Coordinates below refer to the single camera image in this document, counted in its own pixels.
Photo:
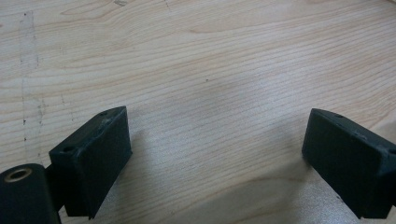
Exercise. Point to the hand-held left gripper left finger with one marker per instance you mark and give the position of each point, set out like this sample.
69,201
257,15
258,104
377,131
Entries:
93,161

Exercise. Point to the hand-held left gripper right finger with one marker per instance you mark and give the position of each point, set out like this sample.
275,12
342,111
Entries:
348,161

